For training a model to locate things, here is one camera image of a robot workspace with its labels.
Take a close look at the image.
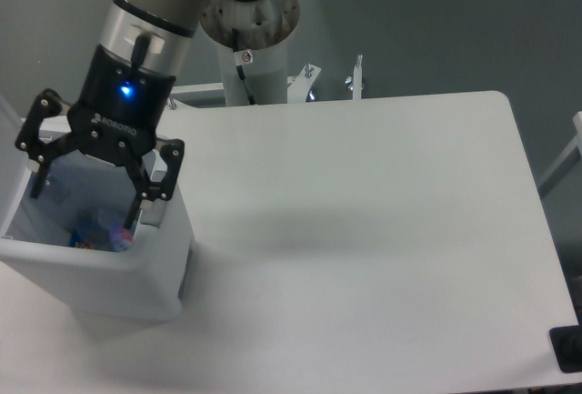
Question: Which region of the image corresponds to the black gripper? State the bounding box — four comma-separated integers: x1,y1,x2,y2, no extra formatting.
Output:
14,43,186,231

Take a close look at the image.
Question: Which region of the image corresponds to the black cable on pedestal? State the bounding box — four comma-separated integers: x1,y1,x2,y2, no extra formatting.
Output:
230,27,256,106

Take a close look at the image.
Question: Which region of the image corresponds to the black object at table corner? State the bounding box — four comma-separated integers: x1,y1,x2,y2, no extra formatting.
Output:
549,325,581,374

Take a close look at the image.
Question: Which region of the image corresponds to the blue snack wrapper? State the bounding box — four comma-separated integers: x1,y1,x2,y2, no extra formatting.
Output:
68,215,110,251

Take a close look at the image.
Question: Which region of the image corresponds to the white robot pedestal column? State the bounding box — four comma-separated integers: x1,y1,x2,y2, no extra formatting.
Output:
200,0,300,80

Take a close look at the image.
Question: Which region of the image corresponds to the white plastic trash can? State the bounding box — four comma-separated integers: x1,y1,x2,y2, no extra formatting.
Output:
1,107,194,321

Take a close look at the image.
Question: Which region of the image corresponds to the clear plastic bottle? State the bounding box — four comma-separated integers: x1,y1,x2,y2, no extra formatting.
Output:
75,208,134,252

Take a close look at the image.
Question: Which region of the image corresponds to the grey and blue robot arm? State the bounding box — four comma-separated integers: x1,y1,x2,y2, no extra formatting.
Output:
15,0,208,227

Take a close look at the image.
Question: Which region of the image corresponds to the white clamp post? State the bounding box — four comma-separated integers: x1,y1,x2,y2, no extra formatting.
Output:
345,54,365,100

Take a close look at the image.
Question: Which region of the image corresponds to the white frame at right edge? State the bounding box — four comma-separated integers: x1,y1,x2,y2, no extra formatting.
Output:
537,112,581,198

